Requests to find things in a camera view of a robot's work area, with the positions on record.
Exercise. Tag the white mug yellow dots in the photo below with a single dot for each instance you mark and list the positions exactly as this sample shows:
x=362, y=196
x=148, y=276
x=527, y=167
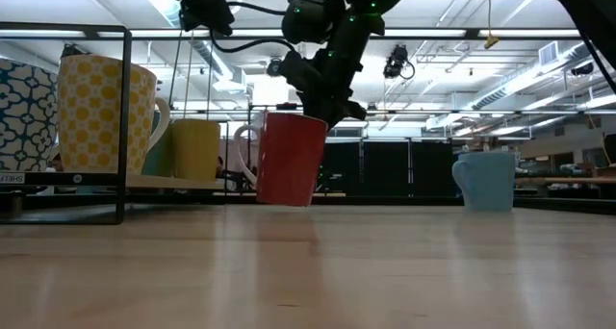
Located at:
x=91, y=117

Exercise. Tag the round black ceiling camera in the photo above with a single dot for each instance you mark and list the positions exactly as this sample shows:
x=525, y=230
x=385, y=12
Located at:
x=273, y=68

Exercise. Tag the black ceiling device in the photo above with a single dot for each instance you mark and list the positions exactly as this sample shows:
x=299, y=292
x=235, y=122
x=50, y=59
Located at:
x=582, y=69

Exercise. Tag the black partition panels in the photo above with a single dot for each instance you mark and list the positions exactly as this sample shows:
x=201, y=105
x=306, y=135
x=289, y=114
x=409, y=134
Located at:
x=385, y=170

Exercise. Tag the wooden background table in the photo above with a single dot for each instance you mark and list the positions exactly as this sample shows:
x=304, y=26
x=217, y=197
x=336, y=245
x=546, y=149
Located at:
x=568, y=180

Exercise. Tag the light blue mug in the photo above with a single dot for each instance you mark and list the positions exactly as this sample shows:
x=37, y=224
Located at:
x=486, y=182

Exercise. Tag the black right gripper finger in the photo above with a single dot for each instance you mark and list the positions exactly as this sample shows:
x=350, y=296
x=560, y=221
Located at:
x=337, y=110
x=308, y=102

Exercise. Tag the white mug blue pattern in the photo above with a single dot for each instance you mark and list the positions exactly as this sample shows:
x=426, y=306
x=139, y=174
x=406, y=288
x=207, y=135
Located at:
x=26, y=117

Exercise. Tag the white ceiling vent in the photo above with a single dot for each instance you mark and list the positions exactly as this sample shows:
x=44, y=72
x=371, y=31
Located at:
x=548, y=53

